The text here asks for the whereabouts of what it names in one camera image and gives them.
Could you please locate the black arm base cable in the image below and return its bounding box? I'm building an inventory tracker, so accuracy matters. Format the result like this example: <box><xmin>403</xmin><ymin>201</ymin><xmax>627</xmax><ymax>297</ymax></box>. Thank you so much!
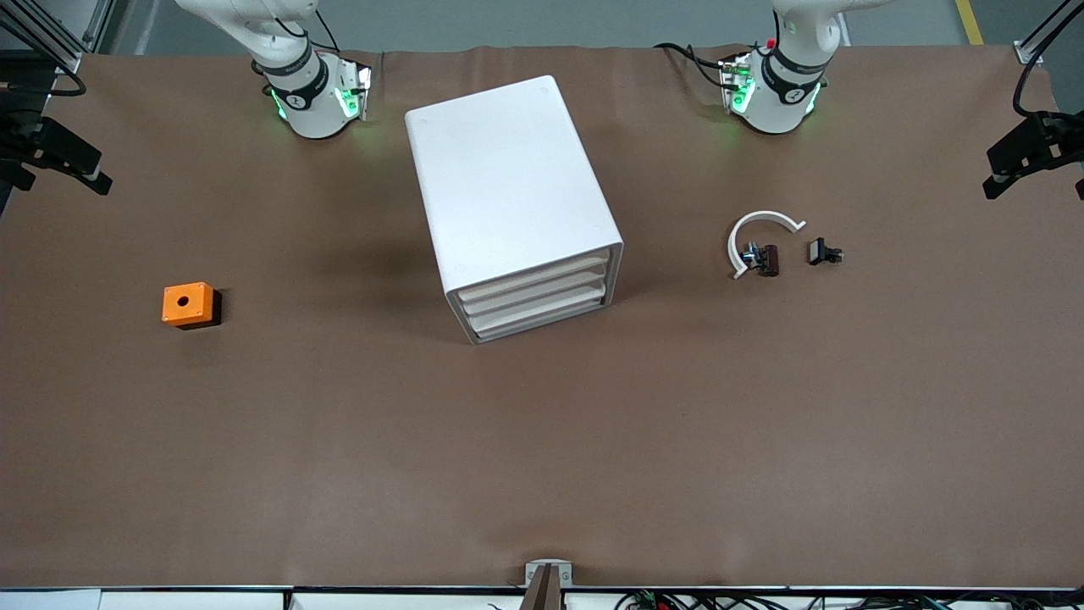
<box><xmin>654</xmin><ymin>41</ymin><xmax>731</xmax><ymax>92</ymax></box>
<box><xmin>312</xmin><ymin>7</ymin><xmax>341</xmax><ymax>53</ymax></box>

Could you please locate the black right arm base cable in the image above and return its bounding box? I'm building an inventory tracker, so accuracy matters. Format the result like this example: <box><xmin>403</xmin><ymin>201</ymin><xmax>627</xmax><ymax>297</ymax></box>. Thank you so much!
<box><xmin>312</xmin><ymin>7</ymin><xmax>341</xmax><ymax>53</ymax></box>

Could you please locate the right arm silver base panel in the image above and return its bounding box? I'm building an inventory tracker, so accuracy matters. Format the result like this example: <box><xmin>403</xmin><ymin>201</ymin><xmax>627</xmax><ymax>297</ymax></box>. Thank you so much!
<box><xmin>337</xmin><ymin>58</ymin><xmax>374</xmax><ymax>122</ymax></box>

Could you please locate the tangled coloured cable bundle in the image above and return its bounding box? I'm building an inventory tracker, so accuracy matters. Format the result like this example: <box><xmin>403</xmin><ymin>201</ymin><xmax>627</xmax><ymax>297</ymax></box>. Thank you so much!
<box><xmin>614</xmin><ymin>589</ymin><xmax>1084</xmax><ymax>610</ymax></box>

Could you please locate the black left arm base cable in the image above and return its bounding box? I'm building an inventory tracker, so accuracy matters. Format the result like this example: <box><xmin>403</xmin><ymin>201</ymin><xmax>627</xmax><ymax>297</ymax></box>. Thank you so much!
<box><xmin>654</xmin><ymin>41</ymin><xmax>731</xmax><ymax>92</ymax></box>

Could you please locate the white table edge rail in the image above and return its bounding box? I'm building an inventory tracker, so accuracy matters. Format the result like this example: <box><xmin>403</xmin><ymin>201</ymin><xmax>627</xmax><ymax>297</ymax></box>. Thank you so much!
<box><xmin>0</xmin><ymin>587</ymin><xmax>1084</xmax><ymax>610</ymax></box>

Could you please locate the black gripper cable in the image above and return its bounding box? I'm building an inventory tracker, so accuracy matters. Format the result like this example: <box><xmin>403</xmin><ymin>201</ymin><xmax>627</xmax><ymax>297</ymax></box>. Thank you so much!
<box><xmin>1013</xmin><ymin>30</ymin><xmax>1084</xmax><ymax>119</ymax></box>
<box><xmin>0</xmin><ymin>25</ymin><xmax>86</xmax><ymax>98</ymax></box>

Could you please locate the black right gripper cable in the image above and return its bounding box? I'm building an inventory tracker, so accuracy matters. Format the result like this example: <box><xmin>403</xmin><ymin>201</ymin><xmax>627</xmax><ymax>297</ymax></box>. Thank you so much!
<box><xmin>0</xmin><ymin>25</ymin><xmax>86</xmax><ymax>98</ymax></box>

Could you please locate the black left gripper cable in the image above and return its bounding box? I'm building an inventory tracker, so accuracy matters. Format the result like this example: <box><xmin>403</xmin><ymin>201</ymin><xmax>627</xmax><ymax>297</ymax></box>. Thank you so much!
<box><xmin>1013</xmin><ymin>30</ymin><xmax>1084</xmax><ymax>119</ymax></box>

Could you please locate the brown table mat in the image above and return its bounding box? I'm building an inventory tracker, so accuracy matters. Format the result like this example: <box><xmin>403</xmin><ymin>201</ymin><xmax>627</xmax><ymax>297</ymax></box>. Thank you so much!
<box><xmin>0</xmin><ymin>42</ymin><xmax>1084</xmax><ymax>591</ymax></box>

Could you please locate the dark camera stand post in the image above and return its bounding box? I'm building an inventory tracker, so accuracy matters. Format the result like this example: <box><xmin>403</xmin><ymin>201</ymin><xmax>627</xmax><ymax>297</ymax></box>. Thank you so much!
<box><xmin>518</xmin><ymin>565</ymin><xmax>567</xmax><ymax>610</ymax></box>

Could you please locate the orange box with hole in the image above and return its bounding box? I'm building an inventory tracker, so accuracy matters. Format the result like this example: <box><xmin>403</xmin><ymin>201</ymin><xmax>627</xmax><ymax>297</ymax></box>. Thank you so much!
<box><xmin>161</xmin><ymin>281</ymin><xmax>218</xmax><ymax>329</ymax></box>

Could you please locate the aluminium frame profile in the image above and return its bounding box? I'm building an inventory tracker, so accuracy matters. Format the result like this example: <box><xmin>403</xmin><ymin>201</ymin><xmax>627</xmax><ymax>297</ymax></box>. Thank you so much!
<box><xmin>1016</xmin><ymin>0</ymin><xmax>1084</xmax><ymax>65</ymax></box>
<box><xmin>0</xmin><ymin>4</ymin><xmax>83</xmax><ymax>75</ymax></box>
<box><xmin>83</xmin><ymin>0</ymin><xmax>118</xmax><ymax>53</ymax></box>

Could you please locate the white plastic drawer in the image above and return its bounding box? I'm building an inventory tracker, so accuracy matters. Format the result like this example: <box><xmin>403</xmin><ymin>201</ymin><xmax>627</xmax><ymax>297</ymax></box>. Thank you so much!
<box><xmin>470</xmin><ymin>286</ymin><xmax>609</xmax><ymax>341</ymax></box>
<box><xmin>462</xmin><ymin>266</ymin><xmax>611</xmax><ymax>324</ymax></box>
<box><xmin>456</xmin><ymin>251</ymin><xmax>612</xmax><ymax>308</ymax></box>

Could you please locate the left arm silver base panel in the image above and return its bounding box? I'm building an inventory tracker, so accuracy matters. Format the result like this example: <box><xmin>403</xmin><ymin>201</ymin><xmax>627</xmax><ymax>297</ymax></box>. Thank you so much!
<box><xmin>718</xmin><ymin>53</ymin><xmax>756</xmax><ymax>114</ymax></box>

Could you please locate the white plastic drawer cabinet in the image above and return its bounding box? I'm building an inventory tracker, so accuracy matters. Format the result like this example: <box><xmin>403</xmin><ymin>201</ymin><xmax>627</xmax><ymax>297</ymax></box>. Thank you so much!
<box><xmin>404</xmin><ymin>75</ymin><xmax>626</xmax><ymax>346</ymax></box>

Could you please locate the brown component with metal part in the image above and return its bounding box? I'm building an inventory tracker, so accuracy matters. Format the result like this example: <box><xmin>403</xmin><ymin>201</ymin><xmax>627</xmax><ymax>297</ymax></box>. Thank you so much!
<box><xmin>741</xmin><ymin>242</ymin><xmax>781</xmax><ymax>278</ymax></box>

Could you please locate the grey metal clamp bracket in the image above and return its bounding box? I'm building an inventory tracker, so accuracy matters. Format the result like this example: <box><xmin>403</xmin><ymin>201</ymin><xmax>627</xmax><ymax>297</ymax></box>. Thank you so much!
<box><xmin>524</xmin><ymin>559</ymin><xmax>573</xmax><ymax>588</ymax></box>

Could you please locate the white curved plastic ring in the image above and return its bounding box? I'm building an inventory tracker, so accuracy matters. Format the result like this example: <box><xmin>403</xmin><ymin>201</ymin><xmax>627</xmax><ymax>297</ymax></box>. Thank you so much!
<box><xmin>728</xmin><ymin>210</ymin><xmax>807</xmax><ymax>280</ymax></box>

